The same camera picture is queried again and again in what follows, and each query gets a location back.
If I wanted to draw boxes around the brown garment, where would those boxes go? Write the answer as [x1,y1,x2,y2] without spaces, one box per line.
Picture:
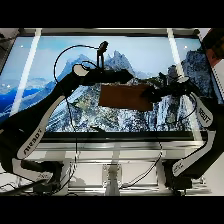
[98,83,155,112]

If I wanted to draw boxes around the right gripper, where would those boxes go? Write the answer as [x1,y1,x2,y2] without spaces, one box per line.
[141,85,165,104]

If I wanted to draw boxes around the black cable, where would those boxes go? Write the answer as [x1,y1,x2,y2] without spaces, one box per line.
[65,98,81,191]
[53,44,101,101]
[120,132,164,188]

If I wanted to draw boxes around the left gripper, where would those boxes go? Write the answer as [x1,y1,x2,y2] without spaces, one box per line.
[109,68,135,86]

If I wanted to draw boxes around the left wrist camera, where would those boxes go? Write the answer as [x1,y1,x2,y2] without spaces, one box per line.
[96,40,110,70]

